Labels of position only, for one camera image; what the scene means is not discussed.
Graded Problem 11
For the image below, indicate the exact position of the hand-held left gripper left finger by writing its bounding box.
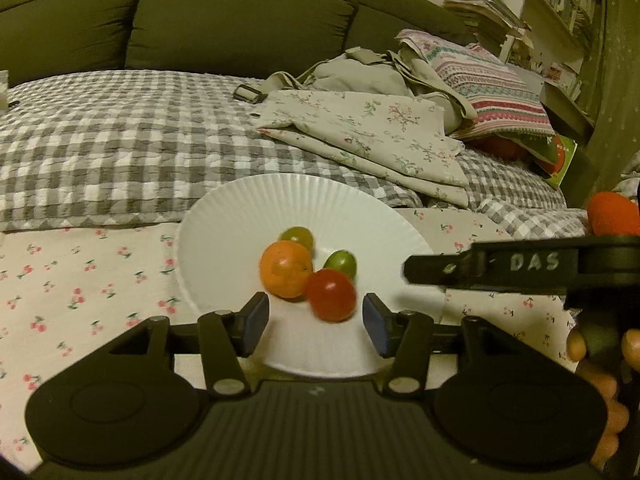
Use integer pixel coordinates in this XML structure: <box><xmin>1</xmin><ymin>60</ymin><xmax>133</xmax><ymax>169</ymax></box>
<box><xmin>107</xmin><ymin>291</ymin><xmax>271</xmax><ymax>399</ymax></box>

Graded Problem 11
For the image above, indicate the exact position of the red tomato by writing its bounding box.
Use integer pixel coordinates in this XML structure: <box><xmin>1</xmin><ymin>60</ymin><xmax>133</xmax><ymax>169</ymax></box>
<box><xmin>306</xmin><ymin>268</ymin><xmax>357</xmax><ymax>323</ymax></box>

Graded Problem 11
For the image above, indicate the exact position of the green lime near tomato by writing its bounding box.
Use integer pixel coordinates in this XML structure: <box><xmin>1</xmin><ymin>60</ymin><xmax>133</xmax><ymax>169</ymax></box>
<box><xmin>323</xmin><ymin>249</ymin><xmax>358</xmax><ymax>282</ymax></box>

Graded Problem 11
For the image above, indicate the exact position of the orange round object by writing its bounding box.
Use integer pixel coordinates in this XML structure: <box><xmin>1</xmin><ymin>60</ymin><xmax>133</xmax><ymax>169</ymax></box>
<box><xmin>586</xmin><ymin>190</ymin><xmax>640</xmax><ymax>237</ymax></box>

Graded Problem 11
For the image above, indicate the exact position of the white paper plate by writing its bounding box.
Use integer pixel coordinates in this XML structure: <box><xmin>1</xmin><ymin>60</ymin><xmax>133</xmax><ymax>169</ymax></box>
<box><xmin>176</xmin><ymin>173</ymin><xmax>447</xmax><ymax>379</ymax></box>

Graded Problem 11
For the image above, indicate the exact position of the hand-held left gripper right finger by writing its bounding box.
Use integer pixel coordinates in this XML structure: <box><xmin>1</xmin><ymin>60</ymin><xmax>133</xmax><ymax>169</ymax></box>
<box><xmin>362</xmin><ymin>292</ymin><xmax>526</xmax><ymax>397</ymax></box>

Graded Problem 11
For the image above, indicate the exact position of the cherry print sheet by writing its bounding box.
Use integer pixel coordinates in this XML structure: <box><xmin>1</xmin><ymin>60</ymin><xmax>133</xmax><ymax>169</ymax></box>
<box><xmin>0</xmin><ymin>206</ymin><xmax>587</xmax><ymax>463</ymax></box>

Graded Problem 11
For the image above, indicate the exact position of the grey checked blanket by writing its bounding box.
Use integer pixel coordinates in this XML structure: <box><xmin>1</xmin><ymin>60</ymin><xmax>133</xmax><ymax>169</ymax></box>
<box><xmin>0</xmin><ymin>70</ymin><xmax>590</xmax><ymax>241</ymax></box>

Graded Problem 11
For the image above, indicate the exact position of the striped patterned pillow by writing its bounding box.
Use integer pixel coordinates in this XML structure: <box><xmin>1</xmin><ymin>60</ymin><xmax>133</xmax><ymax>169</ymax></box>
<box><xmin>394</xmin><ymin>28</ymin><xmax>557</xmax><ymax>142</ymax></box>

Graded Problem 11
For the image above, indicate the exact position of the small green tomato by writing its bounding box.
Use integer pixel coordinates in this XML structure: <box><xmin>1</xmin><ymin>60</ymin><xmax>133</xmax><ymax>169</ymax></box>
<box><xmin>278</xmin><ymin>226</ymin><xmax>315</xmax><ymax>252</ymax></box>

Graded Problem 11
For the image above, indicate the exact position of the folded floral cloth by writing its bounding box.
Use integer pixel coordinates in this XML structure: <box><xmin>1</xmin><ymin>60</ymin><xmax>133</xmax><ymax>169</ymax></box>
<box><xmin>254</xmin><ymin>89</ymin><xmax>472</xmax><ymax>209</ymax></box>

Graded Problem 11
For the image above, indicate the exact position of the green curtain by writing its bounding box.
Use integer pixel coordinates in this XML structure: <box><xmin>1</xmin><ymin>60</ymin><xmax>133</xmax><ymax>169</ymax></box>
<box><xmin>564</xmin><ymin>0</ymin><xmax>640</xmax><ymax>211</ymax></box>

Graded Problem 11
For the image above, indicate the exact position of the beige canvas bag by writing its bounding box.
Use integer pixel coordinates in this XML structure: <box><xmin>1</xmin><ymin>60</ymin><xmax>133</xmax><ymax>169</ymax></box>
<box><xmin>264</xmin><ymin>46</ymin><xmax>479</xmax><ymax>134</ymax></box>

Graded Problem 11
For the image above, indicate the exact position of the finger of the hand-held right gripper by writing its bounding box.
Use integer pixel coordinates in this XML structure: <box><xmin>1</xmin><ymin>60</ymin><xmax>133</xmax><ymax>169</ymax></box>
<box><xmin>403</xmin><ymin>251</ymin><xmax>483</xmax><ymax>292</ymax></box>

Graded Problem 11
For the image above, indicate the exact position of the orange tangerine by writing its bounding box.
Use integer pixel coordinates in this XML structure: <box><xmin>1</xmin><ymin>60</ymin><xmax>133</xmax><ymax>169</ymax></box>
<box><xmin>259</xmin><ymin>240</ymin><xmax>314</xmax><ymax>300</ymax></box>

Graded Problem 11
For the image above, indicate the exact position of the green book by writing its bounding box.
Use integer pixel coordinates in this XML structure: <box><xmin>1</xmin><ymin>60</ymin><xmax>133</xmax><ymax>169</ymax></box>
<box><xmin>529</xmin><ymin>134</ymin><xmax>579</xmax><ymax>191</ymax></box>

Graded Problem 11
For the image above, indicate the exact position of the stack of papers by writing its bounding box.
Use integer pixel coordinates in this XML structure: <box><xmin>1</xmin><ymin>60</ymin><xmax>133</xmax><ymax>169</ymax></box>
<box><xmin>442</xmin><ymin>0</ymin><xmax>532</xmax><ymax>56</ymax></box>

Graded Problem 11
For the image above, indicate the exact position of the green sofa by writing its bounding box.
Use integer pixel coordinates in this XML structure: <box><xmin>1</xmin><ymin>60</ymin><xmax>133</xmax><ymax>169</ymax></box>
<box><xmin>0</xmin><ymin>0</ymin><xmax>478</xmax><ymax>87</ymax></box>

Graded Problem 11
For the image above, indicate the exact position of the person's right hand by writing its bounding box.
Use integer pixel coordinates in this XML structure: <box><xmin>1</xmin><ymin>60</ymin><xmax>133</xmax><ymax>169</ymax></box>
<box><xmin>566</xmin><ymin>329</ymin><xmax>640</xmax><ymax>472</ymax></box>

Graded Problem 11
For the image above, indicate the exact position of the red cushion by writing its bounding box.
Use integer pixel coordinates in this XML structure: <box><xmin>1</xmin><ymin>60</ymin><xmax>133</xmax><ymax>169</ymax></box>
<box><xmin>469</xmin><ymin>134</ymin><xmax>567</xmax><ymax>177</ymax></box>

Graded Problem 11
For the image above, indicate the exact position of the black strap buckle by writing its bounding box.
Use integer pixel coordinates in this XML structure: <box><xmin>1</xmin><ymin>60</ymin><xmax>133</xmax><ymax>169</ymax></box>
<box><xmin>233</xmin><ymin>84</ymin><xmax>269</xmax><ymax>104</ymax></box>

